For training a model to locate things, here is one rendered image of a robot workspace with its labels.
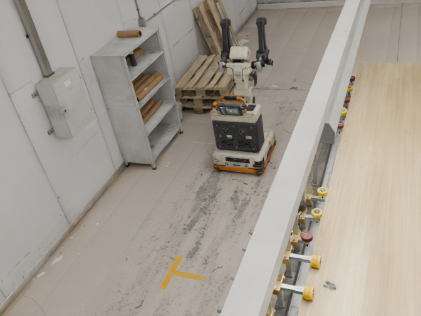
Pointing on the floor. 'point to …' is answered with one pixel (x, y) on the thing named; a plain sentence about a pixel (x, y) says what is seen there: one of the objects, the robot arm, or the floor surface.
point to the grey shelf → (119, 106)
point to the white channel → (289, 182)
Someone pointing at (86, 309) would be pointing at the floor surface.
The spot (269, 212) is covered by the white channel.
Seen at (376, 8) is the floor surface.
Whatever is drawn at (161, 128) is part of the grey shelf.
